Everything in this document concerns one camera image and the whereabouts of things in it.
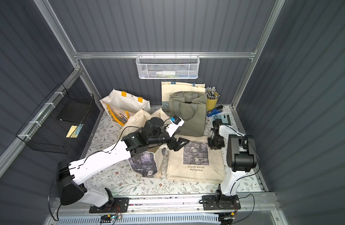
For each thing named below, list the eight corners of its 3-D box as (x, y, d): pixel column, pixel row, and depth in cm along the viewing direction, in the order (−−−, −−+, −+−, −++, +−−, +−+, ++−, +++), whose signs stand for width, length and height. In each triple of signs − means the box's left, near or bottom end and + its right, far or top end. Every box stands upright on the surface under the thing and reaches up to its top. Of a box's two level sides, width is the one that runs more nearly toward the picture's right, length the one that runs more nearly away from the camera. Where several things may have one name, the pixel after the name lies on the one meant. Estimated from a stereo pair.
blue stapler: (207, 117, 115) (208, 114, 112) (205, 114, 117) (206, 111, 114) (221, 112, 119) (222, 109, 116) (219, 109, 121) (220, 106, 118)
